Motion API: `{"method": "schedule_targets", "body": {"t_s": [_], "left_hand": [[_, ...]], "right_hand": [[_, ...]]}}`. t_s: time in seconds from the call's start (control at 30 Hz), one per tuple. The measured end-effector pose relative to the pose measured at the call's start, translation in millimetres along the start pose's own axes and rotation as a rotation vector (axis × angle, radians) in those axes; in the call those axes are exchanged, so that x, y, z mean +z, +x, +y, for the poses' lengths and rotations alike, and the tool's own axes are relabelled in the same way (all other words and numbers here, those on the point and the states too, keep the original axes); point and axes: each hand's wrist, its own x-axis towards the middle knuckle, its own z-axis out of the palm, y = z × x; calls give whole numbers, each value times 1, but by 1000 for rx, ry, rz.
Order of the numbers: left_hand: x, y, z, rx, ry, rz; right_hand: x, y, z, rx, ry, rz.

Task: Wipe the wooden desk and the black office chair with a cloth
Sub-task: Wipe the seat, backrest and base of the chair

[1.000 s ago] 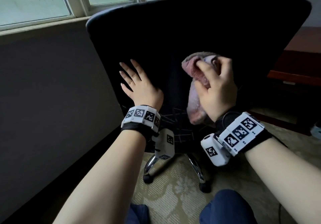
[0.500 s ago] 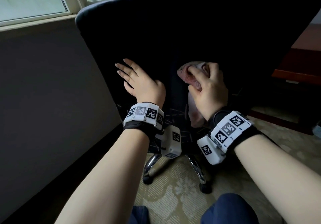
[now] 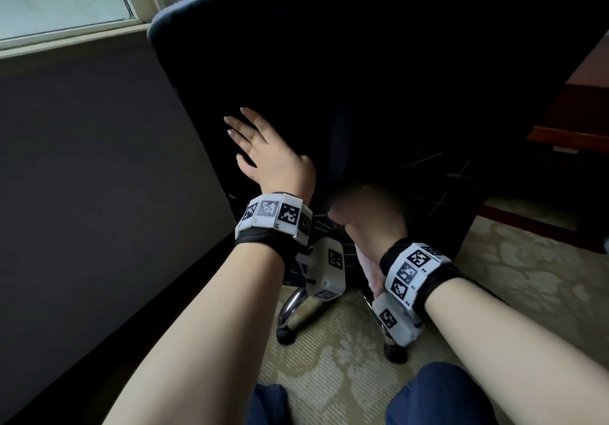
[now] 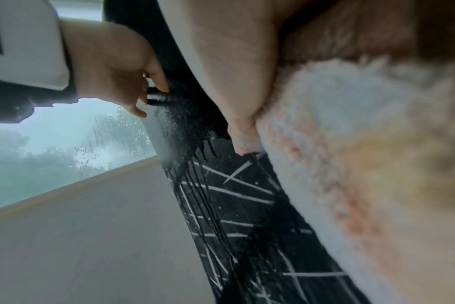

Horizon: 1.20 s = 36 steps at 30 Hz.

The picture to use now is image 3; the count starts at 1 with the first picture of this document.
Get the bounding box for person's left hand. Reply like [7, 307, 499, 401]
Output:
[223, 107, 317, 204]

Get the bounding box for beige window sill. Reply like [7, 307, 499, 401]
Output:
[0, 23, 152, 61]

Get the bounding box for left wrist marker band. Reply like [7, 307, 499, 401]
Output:
[233, 193, 315, 268]

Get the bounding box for person's left forearm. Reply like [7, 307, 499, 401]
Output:
[102, 241, 286, 425]

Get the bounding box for red wooden table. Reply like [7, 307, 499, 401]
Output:
[478, 29, 609, 254]

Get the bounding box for pink cleaning cloth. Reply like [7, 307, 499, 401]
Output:
[354, 243, 387, 299]

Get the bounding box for person's right forearm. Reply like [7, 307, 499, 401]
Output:
[423, 278, 609, 425]

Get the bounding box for wrist marker band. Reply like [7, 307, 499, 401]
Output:
[233, 193, 315, 268]
[379, 238, 469, 318]

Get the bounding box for person's right hand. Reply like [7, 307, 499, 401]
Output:
[328, 185, 410, 266]

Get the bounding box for blue trousers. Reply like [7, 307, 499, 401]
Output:
[245, 362, 501, 425]

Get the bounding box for black office chair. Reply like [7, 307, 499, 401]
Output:
[147, 0, 609, 365]

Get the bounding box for right wrist marker band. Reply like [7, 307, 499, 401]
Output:
[379, 238, 469, 318]

